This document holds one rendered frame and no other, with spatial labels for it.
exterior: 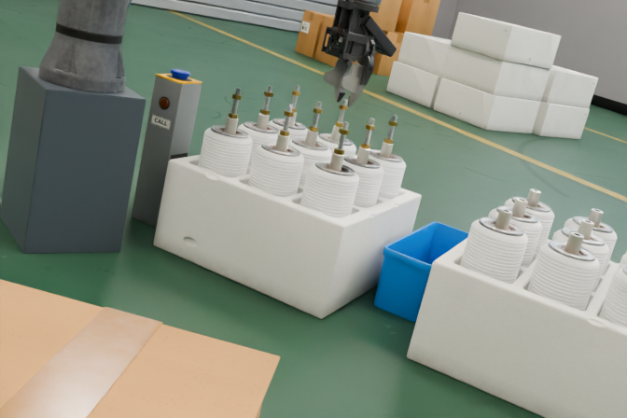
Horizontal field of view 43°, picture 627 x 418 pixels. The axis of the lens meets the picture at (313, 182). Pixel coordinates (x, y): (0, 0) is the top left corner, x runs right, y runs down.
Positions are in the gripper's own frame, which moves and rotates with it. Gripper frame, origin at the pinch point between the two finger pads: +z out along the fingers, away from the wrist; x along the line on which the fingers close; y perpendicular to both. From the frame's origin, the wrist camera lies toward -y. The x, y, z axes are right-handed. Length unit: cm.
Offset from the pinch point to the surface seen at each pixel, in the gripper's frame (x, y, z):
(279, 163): 13.1, 25.1, 10.8
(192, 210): 1.4, 33.9, 24.3
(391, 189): 15.6, -3.5, 15.0
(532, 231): 49, -4, 11
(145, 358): 79, 88, 5
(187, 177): -1.0, 34.9, 18.6
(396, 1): -266, -272, -16
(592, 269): 65, 1, 10
